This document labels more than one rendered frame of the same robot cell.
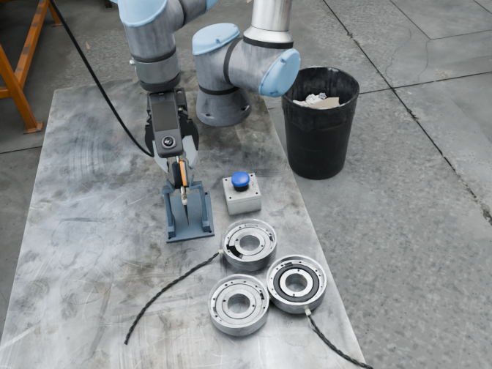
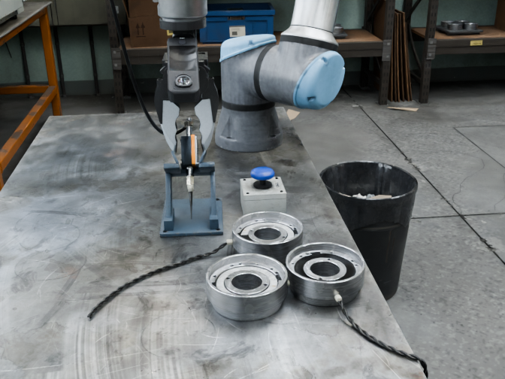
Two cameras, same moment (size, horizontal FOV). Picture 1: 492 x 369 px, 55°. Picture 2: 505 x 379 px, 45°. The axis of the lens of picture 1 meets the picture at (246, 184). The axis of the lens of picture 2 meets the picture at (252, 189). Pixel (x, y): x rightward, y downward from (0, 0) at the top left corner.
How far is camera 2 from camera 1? 0.36 m
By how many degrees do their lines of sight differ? 20
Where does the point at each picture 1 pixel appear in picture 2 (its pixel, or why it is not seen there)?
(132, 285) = (108, 268)
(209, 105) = (232, 124)
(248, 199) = (270, 197)
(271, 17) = (313, 13)
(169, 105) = (189, 48)
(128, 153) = (126, 165)
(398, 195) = (470, 330)
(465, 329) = not seen: outside the picture
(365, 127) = (426, 253)
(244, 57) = (279, 57)
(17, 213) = not seen: outside the picture
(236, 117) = (264, 142)
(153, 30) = not seen: outside the picture
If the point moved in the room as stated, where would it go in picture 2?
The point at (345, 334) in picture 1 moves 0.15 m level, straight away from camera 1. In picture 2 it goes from (388, 328) to (406, 268)
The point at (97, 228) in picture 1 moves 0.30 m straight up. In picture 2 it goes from (75, 220) to (49, 37)
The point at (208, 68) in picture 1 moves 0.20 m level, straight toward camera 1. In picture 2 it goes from (236, 75) to (239, 102)
